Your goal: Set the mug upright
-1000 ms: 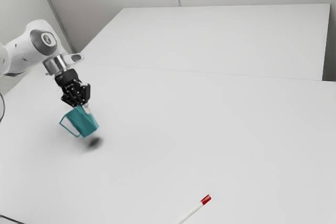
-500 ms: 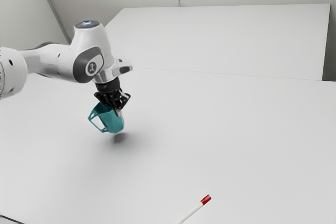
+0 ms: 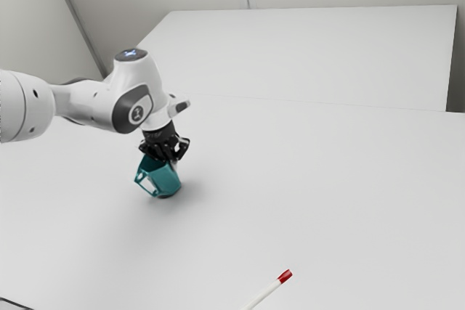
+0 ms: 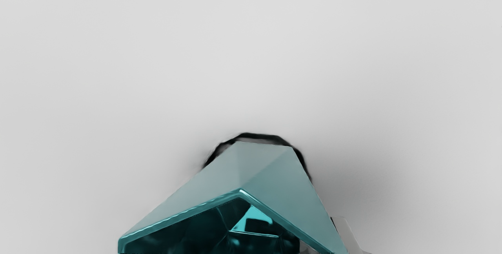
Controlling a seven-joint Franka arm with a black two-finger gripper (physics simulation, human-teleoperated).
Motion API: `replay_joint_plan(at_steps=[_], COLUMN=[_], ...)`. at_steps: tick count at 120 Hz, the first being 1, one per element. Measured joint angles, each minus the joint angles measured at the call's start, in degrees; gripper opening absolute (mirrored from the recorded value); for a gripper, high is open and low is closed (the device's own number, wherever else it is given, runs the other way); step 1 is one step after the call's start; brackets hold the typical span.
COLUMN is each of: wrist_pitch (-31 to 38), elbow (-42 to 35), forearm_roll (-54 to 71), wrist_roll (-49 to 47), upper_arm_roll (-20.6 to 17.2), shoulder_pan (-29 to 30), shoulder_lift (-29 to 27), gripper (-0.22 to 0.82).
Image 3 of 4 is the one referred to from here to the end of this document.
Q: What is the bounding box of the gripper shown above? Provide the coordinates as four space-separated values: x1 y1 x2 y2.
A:
138 122 191 172

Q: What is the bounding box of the teal faceted mug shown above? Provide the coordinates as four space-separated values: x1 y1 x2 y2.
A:
133 154 182 199

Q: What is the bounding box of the white pen with red cap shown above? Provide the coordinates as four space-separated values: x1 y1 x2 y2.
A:
240 269 294 310

